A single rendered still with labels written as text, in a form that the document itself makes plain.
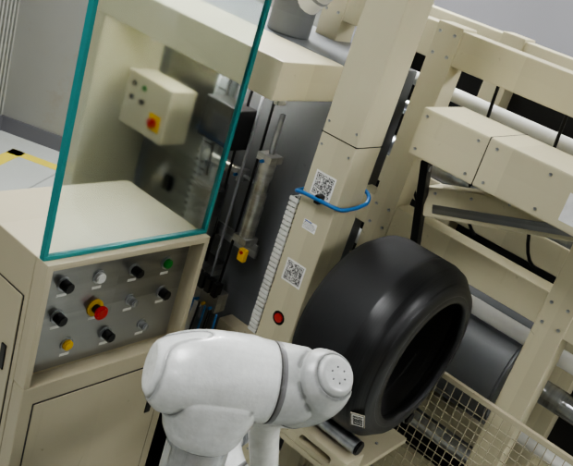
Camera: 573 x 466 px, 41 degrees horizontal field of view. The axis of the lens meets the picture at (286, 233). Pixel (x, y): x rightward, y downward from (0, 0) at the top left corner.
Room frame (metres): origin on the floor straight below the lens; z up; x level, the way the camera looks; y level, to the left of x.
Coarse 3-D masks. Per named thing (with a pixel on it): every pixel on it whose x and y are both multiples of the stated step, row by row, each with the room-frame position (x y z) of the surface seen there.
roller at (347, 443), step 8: (320, 424) 1.88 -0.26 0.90; (328, 424) 1.87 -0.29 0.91; (336, 424) 1.87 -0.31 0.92; (328, 432) 1.86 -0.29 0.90; (336, 432) 1.85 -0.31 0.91; (344, 432) 1.85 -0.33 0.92; (336, 440) 1.85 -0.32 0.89; (344, 440) 1.83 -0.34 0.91; (352, 440) 1.83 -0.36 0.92; (360, 440) 1.84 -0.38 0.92; (352, 448) 1.81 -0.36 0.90; (360, 448) 1.83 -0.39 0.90
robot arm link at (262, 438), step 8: (256, 424) 1.17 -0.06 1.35; (264, 424) 1.15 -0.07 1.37; (272, 424) 1.12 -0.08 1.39; (248, 432) 1.21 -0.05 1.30; (256, 432) 1.18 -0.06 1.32; (264, 432) 1.18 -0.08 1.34; (272, 432) 1.18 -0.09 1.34; (256, 440) 1.19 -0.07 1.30; (264, 440) 1.19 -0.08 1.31; (272, 440) 1.20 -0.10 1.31; (256, 448) 1.20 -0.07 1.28; (264, 448) 1.20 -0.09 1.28; (272, 448) 1.20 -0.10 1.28; (256, 456) 1.20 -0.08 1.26; (264, 456) 1.20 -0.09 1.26; (272, 456) 1.21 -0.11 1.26; (256, 464) 1.21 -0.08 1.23; (264, 464) 1.21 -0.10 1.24; (272, 464) 1.22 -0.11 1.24
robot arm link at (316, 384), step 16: (288, 352) 1.04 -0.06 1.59; (304, 352) 1.06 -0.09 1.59; (320, 352) 1.04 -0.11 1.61; (336, 352) 1.06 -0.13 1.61; (288, 368) 1.02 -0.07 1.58; (304, 368) 1.02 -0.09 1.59; (320, 368) 1.01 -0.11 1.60; (336, 368) 1.03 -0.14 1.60; (288, 384) 1.00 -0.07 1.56; (304, 384) 1.00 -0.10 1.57; (320, 384) 1.00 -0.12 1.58; (336, 384) 1.01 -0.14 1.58; (352, 384) 1.03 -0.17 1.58; (288, 400) 0.99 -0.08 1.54; (304, 400) 1.00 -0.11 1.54; (320, 400) 0.99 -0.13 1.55; (336, 400) 1.00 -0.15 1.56; (272, 416) 0.99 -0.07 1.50; (288, 416) 1.00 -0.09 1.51; (304, 416) 1.01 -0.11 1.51; (320, 416) 1.01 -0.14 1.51
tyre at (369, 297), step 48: (384, 240) 2.02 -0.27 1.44; (336, 288) 1.86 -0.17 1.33; (384, 288) 1.84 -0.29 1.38; (432, 288) 1.87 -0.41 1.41; (336, 336) 1.79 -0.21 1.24; (384, 336) 1.76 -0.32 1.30; (432, 336) 2.20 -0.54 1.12; (384, 384) 1.76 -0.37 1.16; (432, 384) 2.05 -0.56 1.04; (384, 432) 1.89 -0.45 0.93
